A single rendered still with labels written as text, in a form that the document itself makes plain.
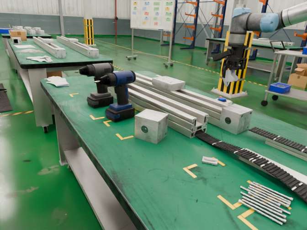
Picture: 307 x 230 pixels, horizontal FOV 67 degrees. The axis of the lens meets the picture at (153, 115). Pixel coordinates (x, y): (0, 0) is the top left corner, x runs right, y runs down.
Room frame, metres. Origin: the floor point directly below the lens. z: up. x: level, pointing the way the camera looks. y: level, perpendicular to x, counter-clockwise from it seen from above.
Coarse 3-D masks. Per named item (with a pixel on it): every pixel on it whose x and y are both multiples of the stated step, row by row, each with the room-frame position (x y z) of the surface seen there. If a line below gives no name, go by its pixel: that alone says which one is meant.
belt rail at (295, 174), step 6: (240, 156) 0.70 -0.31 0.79; (246, 162) 0.67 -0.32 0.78; (252, 162) 0.66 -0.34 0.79; (276, 162) 0.63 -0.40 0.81; (258, 168) 0.64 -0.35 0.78; (282, 168) 0.60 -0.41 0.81; (288, 168) 0.60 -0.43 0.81; (270, 174) 0.61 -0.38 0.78; (294, 174) 0.58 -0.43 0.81; (300, 174) 0.58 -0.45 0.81; (300, 180) 0.55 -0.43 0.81; (306, 180) 0.55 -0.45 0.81
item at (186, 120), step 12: (132, 84) 1.29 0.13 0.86; (132, 96) 1.14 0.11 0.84; (144, 96) 1.08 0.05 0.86; (156, 96) 1.10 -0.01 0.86; (144, 108) 1.05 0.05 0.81; (156, 108) 0.99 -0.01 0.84; (168, 108) 0.93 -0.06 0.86; (180, 108) 0.97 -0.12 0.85; (192, 108) 0.95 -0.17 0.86; (168, 120) 0.92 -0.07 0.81; (180, 120) 0.87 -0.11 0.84; (192, 120) 0.82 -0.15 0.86; (204, 120) 0.88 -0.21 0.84; (180, 132) 0.86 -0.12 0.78; (192, 132) 0.83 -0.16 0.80
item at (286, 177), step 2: (284, 174) 0.57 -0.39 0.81; (286, 174) 0.57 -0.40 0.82; (288, 174) 0.57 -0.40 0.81; (282, 176) 0.56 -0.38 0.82; (284, 176) 0.56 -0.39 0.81; (286, 176) 0.56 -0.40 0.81; (288, 176) 0.56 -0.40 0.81; (290, 176) 0.56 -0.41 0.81; (292, 176) 0.56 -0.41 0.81; (278, 178) 0.55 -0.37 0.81; (280, 178) 0.54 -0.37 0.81; (282, 178) 0.55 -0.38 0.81; (284, 178) 0.55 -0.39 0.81; (286, 178) 0.55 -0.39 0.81; (288, 178) 0.55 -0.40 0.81; (290, 178) 0.55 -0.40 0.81; (280, 180) 0.54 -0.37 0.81; (282, 180) 0.54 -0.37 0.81; (284, 180) 0.54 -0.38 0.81; (286, 180) 0.54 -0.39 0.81; (282, 182) 0.54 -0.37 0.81; (284, 182) 0.54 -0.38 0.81
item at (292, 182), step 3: (288, 180) 0.54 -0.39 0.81; (291, 180) 0.54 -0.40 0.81; (294, 180) 0.55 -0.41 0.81; (297, 180) 0.55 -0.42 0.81; (285, 183) 0.53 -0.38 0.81; (288, 183) 0.53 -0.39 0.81; (291, 183) 0.53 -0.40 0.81; (294, 183) 0.53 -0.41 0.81; (297, 183) 0.54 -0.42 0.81; (288, 186) 0.52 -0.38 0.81; (291, 186) 0.52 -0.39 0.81
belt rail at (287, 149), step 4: (268, 140) 0.81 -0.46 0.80; (272, 140) 0.80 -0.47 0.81; (268, 144) 0.81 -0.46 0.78; (272, 144) 0.79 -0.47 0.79; (276, 144) 0.79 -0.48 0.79; (280, 144) 0.77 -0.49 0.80; (276, 148) 0.78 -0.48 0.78; (280, 148) 0.77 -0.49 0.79; (284, 148) 0.77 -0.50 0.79; (288, 148) 0.75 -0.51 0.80; (292, 148) 0.74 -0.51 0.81; (288, 152) 0.75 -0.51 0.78; (292, 152) 0.74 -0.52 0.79; (296, 152) 0.73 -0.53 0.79; (300, 152) 0.72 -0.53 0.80; (296, 156) 0.73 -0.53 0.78; (300, 156) 0.72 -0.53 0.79; (304, 156) 0.71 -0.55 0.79; (304, 160) 0.71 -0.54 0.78
